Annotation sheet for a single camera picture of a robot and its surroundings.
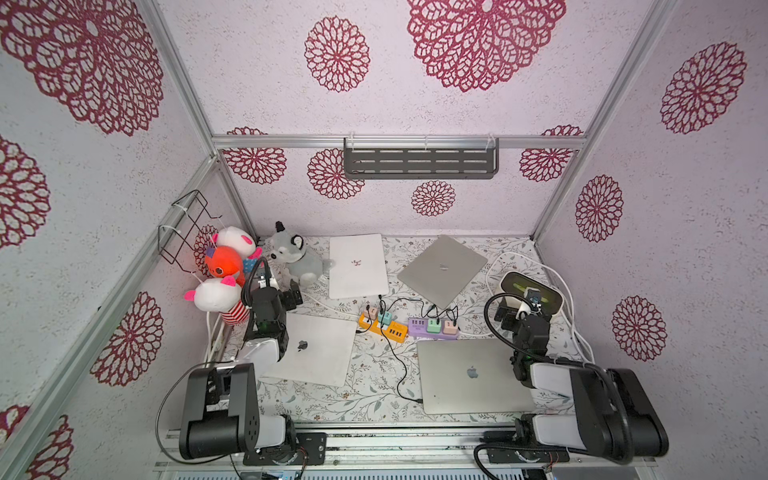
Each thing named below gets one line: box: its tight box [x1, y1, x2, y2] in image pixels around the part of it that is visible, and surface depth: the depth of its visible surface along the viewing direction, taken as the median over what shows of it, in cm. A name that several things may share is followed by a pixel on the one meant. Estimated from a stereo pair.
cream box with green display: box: [500, 271, 564, 317], surface depth 100 cm
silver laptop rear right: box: [397, 235, 488, 310], surface depth 112 cm
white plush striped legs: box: [184, 276, 250, 326], surface depth 81 cm
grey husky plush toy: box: [269, 221, 335, 291], surface depth 97 cm
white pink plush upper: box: [212, 226, 262, 258], surface depth 97 cm
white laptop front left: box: [258, 313, 358, 387], surface depth 92 cm
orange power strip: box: [358, 313, 409, 343], surface depth 94 cm
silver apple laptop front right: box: [417, 338, 536, 415], surface depth 87 cm
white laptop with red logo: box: [329, 234, 389, 299], surface depth 113 cm
